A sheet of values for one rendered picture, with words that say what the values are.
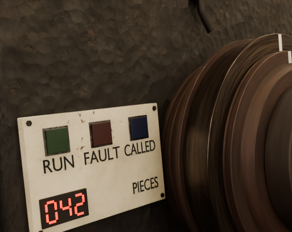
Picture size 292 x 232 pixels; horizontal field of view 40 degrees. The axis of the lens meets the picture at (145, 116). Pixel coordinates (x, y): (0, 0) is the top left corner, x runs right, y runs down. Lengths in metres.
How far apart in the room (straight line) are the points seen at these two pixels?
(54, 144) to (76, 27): 0.20
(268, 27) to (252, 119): 0.44
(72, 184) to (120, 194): 0.09
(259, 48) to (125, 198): 0.36
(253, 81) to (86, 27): 0.30
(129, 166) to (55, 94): 0.18
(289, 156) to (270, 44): 0.23
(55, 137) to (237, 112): 0.29
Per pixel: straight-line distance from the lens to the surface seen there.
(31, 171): 0.60
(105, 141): 0.66
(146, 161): 0.72
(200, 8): 0.85
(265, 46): 0.77
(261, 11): 1.06
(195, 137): 0.67
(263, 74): 0.73
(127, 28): 0.74
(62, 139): 0.62
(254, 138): 0.67
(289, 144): 0.66
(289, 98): 0.71
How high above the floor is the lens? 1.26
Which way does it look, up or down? 3 degrees down
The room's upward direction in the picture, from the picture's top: 5 degrees counter-clockwise
